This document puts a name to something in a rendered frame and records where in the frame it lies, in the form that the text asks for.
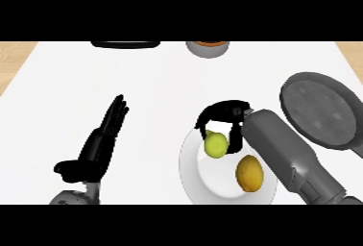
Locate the grey bowl with orange content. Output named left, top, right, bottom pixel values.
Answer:
left=184, top=40, right=231, bottom=60

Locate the black flat object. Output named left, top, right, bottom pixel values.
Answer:
left=89, top=40, right=162, bottom=50

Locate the white round plate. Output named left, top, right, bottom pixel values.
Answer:
left=176, top=125, right=278, bottom=206

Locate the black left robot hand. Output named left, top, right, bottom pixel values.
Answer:
left=53, top=94, right=129, bottom=185

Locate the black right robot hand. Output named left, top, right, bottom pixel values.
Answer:
left=194, top=99, right=255, bottom=156

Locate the green pear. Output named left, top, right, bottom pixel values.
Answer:
left=202, top=130, right=231, bottom=160

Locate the dark grey frying pan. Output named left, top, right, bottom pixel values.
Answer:
left=277, top=71, right=363, bottom=160

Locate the yellow lemon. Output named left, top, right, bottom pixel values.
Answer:
left=234, top=154, right=265, bottom=193

